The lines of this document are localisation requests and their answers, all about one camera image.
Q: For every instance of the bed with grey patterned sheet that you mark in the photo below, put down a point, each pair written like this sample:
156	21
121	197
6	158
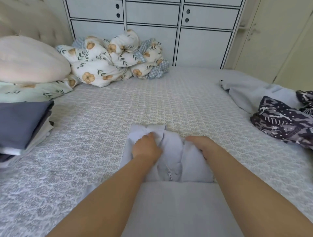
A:
171	102

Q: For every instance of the floral bunched quilt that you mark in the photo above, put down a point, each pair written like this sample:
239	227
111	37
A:
159	68

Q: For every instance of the pink plush pillow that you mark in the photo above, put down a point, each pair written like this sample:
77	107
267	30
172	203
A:
29	59

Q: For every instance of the white printed t-shirt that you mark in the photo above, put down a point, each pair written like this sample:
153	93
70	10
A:
34	141

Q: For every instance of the dark purple patterned garment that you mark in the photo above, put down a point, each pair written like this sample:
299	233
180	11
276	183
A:
286	119

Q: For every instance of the person's right hand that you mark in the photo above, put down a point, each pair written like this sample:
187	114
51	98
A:
201	144

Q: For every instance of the white wardrobe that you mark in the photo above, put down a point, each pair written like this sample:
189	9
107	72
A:
156	24

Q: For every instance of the person's right forearm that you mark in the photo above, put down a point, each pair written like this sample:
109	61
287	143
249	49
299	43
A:
259	195

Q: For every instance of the floral pillow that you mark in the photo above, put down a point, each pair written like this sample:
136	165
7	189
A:
34	90

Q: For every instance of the beige tufted headboard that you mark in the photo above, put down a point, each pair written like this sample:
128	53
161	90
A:
29	17

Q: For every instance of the person's left forearm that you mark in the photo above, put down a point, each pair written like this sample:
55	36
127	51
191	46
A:
102	205

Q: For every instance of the white door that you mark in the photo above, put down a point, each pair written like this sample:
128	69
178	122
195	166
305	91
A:
274	39

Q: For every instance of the grey printed t-shirt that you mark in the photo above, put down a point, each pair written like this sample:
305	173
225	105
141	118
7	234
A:
19	122

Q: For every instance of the light lavender sunscreen jacket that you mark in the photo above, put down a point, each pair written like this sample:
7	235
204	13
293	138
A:
171	205

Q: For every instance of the person's left hand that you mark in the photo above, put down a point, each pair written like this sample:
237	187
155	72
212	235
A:
146	149

